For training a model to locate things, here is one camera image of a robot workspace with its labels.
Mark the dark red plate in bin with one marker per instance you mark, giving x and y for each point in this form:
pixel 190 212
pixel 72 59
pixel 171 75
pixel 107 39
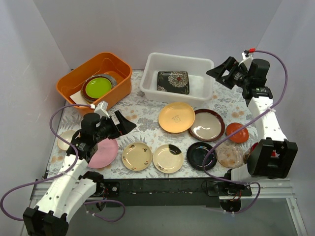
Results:
pixel 111 78

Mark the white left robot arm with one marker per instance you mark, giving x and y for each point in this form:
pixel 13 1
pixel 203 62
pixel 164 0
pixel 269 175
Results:
pixel 74 185

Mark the orange plastic bin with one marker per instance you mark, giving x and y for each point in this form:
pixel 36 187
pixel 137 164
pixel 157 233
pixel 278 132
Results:
pixel 103 63

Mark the cream plate with green patch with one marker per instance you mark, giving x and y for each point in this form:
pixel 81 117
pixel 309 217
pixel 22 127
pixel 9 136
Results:
pixel 168 158

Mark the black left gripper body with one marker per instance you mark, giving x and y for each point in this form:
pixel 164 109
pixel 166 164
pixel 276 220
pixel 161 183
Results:
pixel 117 126

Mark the red small bowl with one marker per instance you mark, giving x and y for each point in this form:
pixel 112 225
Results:
pixel 241 136

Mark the lime green plate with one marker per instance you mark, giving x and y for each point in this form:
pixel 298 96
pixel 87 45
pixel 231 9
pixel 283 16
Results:
pixel 98 87

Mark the black round plate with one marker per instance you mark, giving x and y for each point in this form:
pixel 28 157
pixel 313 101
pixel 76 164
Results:
pixel 196 154

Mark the floral table mat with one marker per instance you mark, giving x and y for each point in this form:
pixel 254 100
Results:
pixel 229 104

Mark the white square plate in bin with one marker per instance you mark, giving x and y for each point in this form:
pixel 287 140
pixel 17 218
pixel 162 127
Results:
pixel 78 100

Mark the cream floral plate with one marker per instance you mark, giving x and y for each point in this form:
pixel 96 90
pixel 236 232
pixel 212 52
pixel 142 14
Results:
pixel 137 156

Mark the small cream bowl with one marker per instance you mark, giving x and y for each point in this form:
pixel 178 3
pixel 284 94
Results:
pixel 66 138

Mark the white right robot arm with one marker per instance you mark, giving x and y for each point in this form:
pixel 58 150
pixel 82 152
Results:
pixel 274 154

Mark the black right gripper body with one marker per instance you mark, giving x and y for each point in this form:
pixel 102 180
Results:
pixel 229 73

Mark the black floral rectangular plate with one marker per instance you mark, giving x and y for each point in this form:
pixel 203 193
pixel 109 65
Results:
pixel 173 81

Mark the red rimmed grey plate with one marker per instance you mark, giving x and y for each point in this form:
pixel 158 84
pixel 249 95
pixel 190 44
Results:
pixel 208 125

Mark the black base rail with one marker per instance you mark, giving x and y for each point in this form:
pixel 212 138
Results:
pixel 165 191

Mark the black skull mug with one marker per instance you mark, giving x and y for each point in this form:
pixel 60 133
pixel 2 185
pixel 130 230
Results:
pixel 248 153

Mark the yellow bear plate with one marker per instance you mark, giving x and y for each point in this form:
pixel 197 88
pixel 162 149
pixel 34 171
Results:
pixel 176 117

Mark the white plastic bin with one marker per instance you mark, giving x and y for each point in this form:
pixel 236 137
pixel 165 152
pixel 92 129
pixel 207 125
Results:
pixel 200 84

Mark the pink speckled glass plate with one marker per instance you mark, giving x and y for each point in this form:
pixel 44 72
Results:
pixel 229 155

